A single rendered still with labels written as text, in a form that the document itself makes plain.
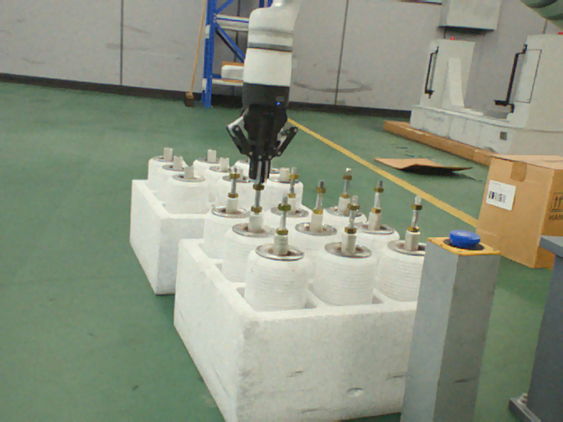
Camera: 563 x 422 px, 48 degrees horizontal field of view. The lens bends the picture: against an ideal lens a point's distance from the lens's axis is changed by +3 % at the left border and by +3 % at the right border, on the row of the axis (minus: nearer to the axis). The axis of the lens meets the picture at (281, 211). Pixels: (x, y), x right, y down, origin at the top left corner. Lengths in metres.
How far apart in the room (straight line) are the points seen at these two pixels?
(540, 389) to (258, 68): 0.67
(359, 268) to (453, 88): 4.40
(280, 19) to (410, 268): 0.43
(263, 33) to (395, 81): 6.63
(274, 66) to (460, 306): 0.44
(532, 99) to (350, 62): 3.60
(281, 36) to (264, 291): 0.38
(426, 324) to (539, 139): 3.33
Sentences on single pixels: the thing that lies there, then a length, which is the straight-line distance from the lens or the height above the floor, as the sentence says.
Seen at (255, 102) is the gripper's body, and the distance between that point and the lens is 0.98.
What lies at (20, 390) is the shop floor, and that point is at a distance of 1.09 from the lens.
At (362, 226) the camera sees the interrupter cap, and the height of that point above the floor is 0.25.
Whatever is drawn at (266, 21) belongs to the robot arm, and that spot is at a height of 0.59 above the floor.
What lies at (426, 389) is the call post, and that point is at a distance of 0.93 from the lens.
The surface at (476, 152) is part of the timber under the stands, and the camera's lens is 4.29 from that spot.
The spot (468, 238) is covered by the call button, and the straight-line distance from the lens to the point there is 0.86.
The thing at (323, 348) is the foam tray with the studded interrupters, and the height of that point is 0.13.
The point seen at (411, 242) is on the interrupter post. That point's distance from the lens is 1.04.
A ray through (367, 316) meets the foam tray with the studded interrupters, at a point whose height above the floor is 0.17.
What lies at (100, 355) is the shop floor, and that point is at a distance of 1.17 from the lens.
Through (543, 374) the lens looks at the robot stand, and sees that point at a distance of 1.11.
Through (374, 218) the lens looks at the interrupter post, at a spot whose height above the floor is 0.27.
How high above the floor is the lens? 0.53
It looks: 14 degrees down
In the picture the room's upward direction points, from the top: 6 degrees clockwise
